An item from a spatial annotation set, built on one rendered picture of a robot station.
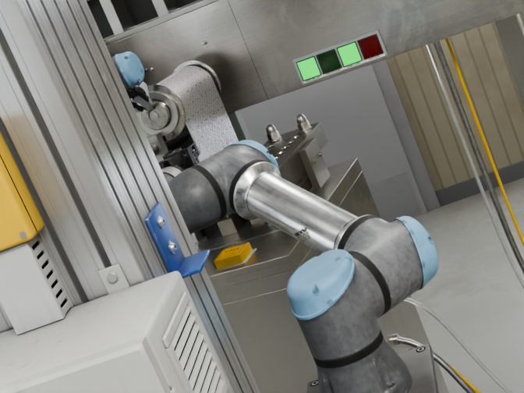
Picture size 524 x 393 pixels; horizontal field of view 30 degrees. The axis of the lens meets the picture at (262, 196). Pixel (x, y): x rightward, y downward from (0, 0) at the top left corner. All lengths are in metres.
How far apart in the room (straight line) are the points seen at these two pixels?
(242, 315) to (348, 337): 0.80
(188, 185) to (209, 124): 0.76
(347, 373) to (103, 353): 0.63
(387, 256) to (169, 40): 1.38
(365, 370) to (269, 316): 0.76
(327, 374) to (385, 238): 0.24
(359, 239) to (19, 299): 0.64
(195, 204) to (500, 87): 3.28
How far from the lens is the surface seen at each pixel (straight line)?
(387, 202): 4.97
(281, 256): 2.16
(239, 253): 2.21
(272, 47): 2.67
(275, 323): 2.26
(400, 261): 1.56
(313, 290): 1.49
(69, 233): 1.16
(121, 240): 1.14
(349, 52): 2.60
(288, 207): 1.73
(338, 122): 4.87
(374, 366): 1.54
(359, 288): 1.51
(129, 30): 2.82
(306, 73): 2.65
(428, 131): 4.94
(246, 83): 2.72
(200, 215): 1.81
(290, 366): 2.31
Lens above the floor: 1.53
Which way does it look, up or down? 13 degrees down
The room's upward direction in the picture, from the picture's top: 23 degrees counter-clockwise
